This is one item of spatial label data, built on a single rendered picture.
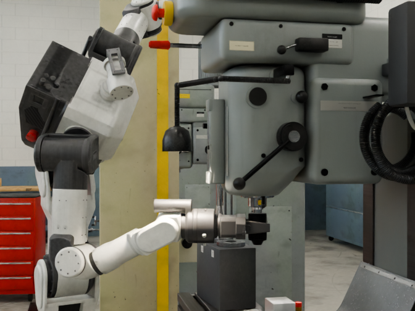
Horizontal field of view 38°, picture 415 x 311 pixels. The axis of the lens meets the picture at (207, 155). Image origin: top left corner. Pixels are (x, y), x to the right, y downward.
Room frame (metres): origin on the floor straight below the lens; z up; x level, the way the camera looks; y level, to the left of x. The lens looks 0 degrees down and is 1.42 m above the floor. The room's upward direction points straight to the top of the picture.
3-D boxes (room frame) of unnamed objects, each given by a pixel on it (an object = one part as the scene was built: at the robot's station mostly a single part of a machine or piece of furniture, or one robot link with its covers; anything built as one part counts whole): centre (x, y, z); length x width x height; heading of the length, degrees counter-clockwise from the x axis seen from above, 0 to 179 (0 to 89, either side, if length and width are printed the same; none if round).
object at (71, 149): (1.60, 0.38, 1.39); 0.12 x 0.09 x 0.14; 89
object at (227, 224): (1.54, -0.04, 1.23); 0.13 x 0.12 x 0.10; 177
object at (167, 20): (1.48, 0.10, 1.76); 0.06 x 0.02 x 0.06; 12
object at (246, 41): (1.54, -0.17, 1.68); 0.34 x 0.24 x 0.10; 102
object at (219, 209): (1.98, -0.04, 1.26); 0.03 x 0.03 x 0.11
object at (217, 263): (1.93, -0.06, 1.04); 0.22 x 0.12 x 0.20; 19
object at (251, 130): (1.53, -0.13, 1.47); 0.21 x 0.19 x 0.32; 12
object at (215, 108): (1.51, -0.02, 1.45); 0.04 x 0.04 x 0.21; 12
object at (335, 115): (1.57, -0.32, 1.47); 0.24 x 0.19 x 0.26; 12
